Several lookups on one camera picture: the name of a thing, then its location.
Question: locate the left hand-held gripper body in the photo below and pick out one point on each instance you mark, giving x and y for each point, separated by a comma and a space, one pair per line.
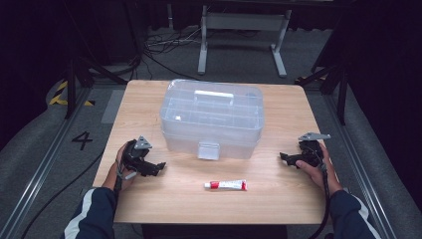
136, 156

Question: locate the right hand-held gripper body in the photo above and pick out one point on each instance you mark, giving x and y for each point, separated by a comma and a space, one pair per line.
312, 152

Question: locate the red and white tube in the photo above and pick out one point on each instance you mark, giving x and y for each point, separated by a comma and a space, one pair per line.
227, 185

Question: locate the clear plastic storage box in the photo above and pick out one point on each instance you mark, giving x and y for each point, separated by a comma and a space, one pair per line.
212, 116

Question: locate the person's right hand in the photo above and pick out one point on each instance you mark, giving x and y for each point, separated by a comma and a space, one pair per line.
320, 176

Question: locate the person's left hand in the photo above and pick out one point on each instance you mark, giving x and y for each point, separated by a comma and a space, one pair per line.
116, 172

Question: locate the black metal stand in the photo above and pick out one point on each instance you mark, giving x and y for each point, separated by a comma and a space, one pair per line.
341, 96
71, 86

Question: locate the aluminium floor rail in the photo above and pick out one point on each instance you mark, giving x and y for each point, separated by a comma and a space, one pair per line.
358, 166
40, 172

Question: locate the grey metal table frame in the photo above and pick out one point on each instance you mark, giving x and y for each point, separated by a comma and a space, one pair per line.
244, 21

